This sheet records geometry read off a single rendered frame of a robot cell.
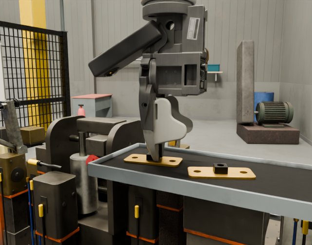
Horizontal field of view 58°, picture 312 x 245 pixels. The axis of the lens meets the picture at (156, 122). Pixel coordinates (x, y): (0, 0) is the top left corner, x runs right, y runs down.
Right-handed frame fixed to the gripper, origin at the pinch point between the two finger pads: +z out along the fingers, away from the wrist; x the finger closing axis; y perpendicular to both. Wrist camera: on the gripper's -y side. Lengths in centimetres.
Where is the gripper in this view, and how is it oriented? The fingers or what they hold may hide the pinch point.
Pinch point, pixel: (153, 149)
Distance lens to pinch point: 42.6
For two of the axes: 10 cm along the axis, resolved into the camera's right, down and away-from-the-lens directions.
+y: 9.5, 0.5, -3.0
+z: 0.0, 9.9, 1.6
